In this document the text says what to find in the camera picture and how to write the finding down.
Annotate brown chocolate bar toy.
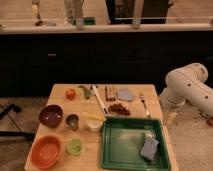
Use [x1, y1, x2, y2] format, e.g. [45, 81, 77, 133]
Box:
[105, 86, 116, 101]

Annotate yellow banana toy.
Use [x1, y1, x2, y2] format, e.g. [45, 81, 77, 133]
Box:
[81, 112, 106, 121]

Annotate black stand on floor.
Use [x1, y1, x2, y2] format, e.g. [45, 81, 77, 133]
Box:
[0, 103, 36, 143]

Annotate green chili pepper toy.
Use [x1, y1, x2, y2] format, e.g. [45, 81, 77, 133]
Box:
[78, 85, 91, 99]

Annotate white small bowl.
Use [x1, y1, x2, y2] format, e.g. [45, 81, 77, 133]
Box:
[86, 120, 103, 132]

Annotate red tomato toy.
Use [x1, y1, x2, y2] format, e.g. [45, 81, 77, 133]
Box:
[65, 88, 76, 100]

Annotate green plastic tray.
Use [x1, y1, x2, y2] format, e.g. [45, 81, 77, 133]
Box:
[99, 117, 171, 171]

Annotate light green plastic cup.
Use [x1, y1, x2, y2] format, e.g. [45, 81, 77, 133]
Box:
[66, 138, 82, 156]

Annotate dark maroon bowl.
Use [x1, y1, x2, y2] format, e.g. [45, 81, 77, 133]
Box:
[39, 105, 63, 128]

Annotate blue-grey sponge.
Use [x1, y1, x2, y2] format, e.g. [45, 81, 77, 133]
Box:
[140, 137, 159, 161]

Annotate small metal cup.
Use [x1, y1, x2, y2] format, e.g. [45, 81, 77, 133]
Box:
[66, 114, 79, 131]

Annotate black cabinet counter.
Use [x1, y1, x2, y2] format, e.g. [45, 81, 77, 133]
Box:
[0, 27, 213, 97]

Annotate red grape bunch toy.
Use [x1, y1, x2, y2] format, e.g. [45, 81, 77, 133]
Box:
[108, 103, 130, 116]

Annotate silver fork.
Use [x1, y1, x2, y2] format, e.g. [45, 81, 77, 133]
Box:
[139, 93, 151, 118]

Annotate green object on counter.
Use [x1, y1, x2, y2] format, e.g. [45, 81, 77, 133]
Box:
[84, 17, 96, 25]

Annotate grey blue oval dish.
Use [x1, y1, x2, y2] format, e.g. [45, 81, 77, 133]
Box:
[117, 88, 134, 101]

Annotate orange plastic bowl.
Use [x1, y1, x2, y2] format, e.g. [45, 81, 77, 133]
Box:
[30, 135, 62, 170]

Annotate white handled knife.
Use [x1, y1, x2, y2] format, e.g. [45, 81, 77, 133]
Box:
[92, 85, 108, 115]

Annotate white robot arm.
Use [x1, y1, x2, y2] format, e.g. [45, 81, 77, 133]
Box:
[159, 63, 213, 117]

